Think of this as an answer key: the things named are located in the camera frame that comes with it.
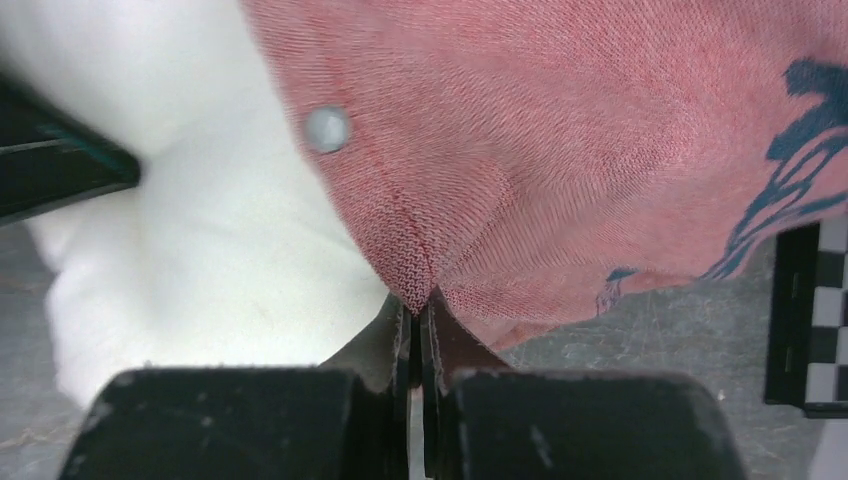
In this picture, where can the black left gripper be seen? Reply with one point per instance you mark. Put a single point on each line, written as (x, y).
(50, 160)

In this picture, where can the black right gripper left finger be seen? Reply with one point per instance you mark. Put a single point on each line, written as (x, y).
(345, 419)

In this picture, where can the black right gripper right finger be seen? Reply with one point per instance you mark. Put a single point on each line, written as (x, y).
(486, 420)

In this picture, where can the white pillow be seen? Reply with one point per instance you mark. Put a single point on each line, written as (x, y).
(229, 251)

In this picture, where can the pink red patterned pillowcase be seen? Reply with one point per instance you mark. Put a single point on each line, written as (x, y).
(537, 160)

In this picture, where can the black white checkerboard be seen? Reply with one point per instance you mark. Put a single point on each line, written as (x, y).
(807, 345)

